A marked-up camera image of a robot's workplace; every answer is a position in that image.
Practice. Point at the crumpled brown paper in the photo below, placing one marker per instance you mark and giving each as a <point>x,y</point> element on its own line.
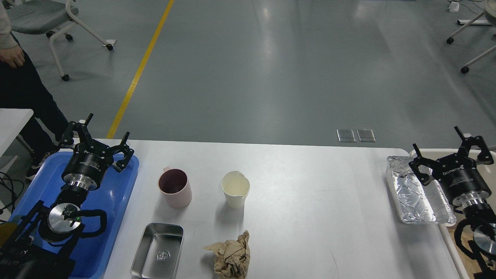
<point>232,257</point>

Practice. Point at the left metal floor plate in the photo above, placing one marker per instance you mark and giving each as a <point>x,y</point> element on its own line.
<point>346,135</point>

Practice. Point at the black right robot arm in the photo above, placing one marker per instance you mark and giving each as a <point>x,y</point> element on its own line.
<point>475,234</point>

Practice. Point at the metal floor plate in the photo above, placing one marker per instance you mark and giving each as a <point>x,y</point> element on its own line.
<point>366,135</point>
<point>346,135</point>

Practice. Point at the right metal floor plate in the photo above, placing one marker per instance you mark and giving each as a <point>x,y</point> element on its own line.
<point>366,135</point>

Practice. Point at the aluminium foil tray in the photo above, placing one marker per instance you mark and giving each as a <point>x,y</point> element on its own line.
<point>415,203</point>

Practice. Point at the pink ribbed mug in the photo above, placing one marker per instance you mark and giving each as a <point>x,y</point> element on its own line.
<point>174,185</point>

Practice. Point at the stainless steel rectangular tin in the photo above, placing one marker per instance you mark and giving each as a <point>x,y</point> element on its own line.
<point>158,253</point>

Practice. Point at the white side table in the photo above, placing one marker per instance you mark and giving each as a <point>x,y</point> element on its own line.
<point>11,123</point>

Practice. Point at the grey office chair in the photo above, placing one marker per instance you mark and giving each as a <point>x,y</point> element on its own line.
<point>51,18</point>

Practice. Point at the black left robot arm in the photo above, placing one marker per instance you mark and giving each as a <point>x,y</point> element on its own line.
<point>67,221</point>

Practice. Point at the person in dark trousers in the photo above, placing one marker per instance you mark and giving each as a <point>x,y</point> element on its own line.
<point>21,88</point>

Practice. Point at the white paper cup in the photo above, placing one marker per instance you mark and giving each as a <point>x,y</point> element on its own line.
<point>235,187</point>

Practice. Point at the beige plastic bin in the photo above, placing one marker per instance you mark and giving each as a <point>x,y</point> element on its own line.
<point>466,267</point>

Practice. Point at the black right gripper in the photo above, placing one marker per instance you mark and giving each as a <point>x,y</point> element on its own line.
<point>461,176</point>

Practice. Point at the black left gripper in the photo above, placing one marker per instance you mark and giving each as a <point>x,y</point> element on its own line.
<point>90,161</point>

